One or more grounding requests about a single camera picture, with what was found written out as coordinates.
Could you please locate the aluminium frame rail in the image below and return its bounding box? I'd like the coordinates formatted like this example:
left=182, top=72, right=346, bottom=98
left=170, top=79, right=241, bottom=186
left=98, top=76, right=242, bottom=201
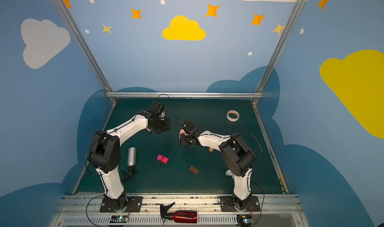
left=106, top=92, right=263, bottom=99

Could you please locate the light blue mug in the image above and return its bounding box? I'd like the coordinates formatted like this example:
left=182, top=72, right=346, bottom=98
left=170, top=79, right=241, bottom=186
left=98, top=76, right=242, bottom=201
left=226, top=170, right=233, bottom=177

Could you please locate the aluminium corner post left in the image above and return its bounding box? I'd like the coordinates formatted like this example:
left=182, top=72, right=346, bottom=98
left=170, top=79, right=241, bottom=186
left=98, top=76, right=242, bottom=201
left=52, top=0, right=113, bottom=93

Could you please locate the white tape roll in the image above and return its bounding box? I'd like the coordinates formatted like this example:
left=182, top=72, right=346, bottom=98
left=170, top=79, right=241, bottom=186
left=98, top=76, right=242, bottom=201
left=226, top=110, right=240, bottom=122

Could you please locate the left controller board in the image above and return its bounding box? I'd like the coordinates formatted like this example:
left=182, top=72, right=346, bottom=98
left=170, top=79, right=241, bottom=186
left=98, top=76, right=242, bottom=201
left=110, top=216, right=129, bottom=224

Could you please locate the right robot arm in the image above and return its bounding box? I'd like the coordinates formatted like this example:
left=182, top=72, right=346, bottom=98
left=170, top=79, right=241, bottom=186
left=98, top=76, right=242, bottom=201
left=179, top=130, right=256, bottom=211

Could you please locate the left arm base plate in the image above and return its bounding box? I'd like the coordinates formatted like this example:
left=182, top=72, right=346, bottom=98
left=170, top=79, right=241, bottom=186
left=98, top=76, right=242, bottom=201
left=100, top=196, right=143, bottom=213

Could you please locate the aluminium corner post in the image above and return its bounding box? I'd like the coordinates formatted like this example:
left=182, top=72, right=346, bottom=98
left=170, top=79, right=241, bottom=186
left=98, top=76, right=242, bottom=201
left=252, top=0, right=306, bottom=107
left=52, top=0, right=113, bottom=93

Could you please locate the right controller board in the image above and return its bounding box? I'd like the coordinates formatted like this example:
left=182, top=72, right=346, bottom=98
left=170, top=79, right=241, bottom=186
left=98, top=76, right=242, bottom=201
left=236, top=215, right=253, bottom=227

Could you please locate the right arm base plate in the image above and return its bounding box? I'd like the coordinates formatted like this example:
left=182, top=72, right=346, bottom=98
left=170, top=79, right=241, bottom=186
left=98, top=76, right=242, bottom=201
left=218, top=195, right=261, bottom=212

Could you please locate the controller board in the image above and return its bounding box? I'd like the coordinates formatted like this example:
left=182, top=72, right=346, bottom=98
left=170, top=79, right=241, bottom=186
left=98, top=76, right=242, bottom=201
left=236, top=215, right=253, bottom=227
left=110, top=216, right=129, bottom=224

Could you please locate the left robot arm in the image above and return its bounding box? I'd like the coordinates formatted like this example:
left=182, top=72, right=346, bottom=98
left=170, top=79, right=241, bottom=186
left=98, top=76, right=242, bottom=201
left=87, top=110, right=170, bottom=213

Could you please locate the silver metal can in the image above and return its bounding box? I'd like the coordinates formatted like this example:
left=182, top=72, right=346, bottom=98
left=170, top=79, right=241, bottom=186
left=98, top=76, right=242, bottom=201
left=127, top=147, right=137, bottom=167

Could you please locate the brown wood block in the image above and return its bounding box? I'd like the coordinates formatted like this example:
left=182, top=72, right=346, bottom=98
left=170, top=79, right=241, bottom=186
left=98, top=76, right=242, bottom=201
left=189, top=165, right=200, bottom=176

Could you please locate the red spray bottle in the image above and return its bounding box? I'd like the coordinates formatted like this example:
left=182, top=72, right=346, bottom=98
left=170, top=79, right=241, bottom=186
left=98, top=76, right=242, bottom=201
left=160, top=202, right=198, bottom=224

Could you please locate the black spray nozzle on table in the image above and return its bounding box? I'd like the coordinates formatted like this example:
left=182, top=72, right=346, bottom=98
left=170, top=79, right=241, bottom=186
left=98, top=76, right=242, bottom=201
left=121, top=166, right=136, bottom=183

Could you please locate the aluminium corner post right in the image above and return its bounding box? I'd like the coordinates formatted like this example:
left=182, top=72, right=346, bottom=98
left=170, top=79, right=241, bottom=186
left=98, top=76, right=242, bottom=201
left=252, top=0, right=306, bottom=107

